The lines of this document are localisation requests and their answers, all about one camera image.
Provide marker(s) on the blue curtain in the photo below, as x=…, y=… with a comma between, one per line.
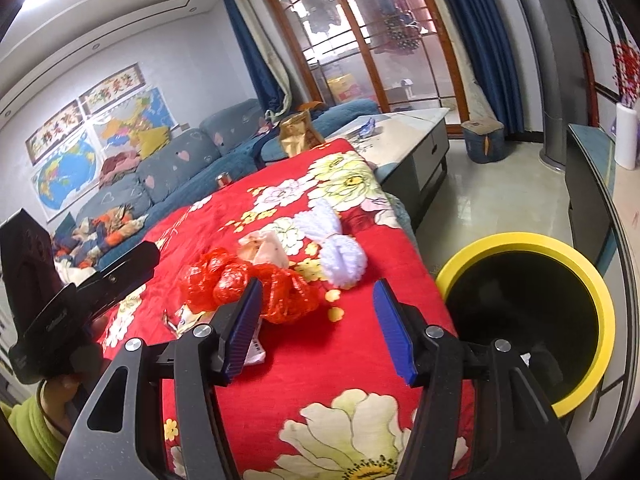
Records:
x=488, y=46
x=267, y=72

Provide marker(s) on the small metal can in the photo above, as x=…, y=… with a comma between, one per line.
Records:
x=223, y=180

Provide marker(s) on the pile of colourful clothes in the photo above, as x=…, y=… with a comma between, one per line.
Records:
x=95, y=237

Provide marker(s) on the blue sofa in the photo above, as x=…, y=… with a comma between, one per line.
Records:
x=184, y=171

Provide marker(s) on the white ribbed vase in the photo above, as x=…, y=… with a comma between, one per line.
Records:
x=626, y=137

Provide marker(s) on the blue right curtain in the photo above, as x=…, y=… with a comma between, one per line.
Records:
x=488, y=46

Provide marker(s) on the white knitted cloth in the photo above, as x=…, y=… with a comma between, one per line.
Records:
x=342, y=259

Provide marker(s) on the blue storage stool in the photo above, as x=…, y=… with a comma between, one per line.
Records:
x=484, y=140

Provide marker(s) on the red floral blanket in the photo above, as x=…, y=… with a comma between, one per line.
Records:
x=326, y=403

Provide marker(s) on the red berry branches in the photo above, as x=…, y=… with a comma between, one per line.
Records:
x=627, y=62

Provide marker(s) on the yellow rimmed black trash bin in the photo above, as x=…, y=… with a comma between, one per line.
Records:
x=543, y=296

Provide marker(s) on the long tv cabinet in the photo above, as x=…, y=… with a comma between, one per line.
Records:
x=606, y=232

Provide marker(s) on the china map poster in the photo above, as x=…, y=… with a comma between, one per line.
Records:
x=122, y=127

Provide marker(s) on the green sleeve forearm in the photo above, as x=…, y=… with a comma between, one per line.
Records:
x=43, y=442

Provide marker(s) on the pink white paper trash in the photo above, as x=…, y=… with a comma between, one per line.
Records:
x=263, y=247

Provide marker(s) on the blue wrapper on coffee table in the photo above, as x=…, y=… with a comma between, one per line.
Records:
x=365, y=130

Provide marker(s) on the blue left curtain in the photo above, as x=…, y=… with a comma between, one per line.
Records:
x=267, y=72

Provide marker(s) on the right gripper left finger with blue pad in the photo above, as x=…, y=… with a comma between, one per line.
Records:
x=119, y=433

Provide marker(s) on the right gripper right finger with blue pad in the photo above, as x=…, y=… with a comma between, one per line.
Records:
x=517, y=434

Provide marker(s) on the person's left hand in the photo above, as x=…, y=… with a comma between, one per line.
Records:
x=55, y=394

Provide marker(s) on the wooden framed glass door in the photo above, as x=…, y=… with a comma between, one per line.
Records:
x=397, y=53

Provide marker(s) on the framed embroidery picture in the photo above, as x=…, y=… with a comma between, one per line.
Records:
x=54, y=131
x=111, y=89

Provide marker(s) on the grey coffee table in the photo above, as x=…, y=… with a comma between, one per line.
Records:
x=408, y=151

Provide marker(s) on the world map poster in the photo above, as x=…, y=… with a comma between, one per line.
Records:
x=70, y=171

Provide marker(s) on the grey standing air conditioner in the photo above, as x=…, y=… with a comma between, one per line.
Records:
x=561, y=70

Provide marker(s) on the gold foil gift bag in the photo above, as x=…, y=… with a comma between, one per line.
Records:
x=298, y=135

